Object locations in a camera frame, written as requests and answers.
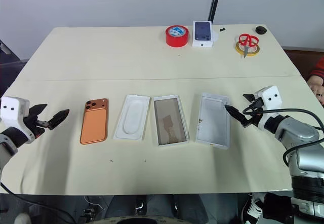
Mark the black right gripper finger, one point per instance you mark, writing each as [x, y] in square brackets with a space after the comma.
[250, 97]
[235, 112]

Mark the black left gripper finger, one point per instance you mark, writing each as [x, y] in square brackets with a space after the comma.
[37, 110]
[59, 118]

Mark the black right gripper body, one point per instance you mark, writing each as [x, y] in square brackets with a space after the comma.
[254, 119]

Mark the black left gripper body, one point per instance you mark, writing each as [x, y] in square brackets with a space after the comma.
[36, 126]

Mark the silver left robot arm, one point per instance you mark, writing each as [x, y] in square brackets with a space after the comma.
[7, 143]

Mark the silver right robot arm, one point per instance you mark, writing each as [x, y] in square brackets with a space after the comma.
[301, 143]

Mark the red sleeved forearm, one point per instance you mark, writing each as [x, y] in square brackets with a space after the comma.
[319, 69]

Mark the white phone box lid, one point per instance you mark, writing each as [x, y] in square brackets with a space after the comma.
[213, 120]

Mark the white phone box base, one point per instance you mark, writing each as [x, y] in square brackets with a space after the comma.
[170, 120]

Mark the white box with phone print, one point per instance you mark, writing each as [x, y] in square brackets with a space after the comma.
[202, 34]

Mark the bystander bare hand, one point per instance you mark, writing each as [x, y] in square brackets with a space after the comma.
[317, 87]

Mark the orange smartphone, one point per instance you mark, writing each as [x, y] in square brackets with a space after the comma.
[95, 122]

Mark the yellow tape roll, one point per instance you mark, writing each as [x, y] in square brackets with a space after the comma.
[238, 48]

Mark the black round cap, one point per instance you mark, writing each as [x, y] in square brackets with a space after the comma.
[260, 30]

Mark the white moulded tray insert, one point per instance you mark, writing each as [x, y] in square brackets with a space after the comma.
[131, 117]

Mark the small black clip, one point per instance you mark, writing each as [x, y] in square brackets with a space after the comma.
[222, 29]

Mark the black and white sneaker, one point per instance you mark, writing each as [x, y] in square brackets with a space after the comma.
[251, 210]

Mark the white shoe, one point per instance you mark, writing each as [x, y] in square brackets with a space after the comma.
[22, 219]

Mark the red tape roll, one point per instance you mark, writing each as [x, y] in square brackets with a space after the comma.
[176, 37]

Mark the black upright pole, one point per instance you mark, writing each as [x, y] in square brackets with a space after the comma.
[215, 1]

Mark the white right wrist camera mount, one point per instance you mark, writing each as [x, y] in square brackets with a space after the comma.
[270, 98]

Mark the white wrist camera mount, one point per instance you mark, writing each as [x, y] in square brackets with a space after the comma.
[14, 112]
[270, 98]

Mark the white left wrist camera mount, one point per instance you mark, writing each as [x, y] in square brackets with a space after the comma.
[14, 112]

